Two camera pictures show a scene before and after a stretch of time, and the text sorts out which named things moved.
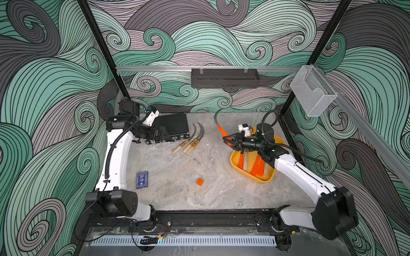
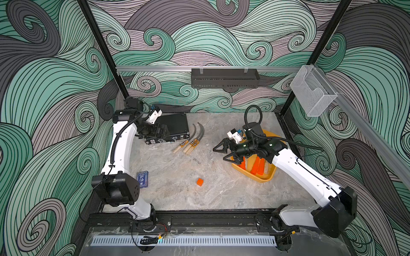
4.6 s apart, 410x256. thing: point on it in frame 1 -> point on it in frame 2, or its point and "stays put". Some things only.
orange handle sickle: (222, 130) -> (243, 164)
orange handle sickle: (261, 168) stays put
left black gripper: (159, 137) stays put
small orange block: (199, 182) stays put
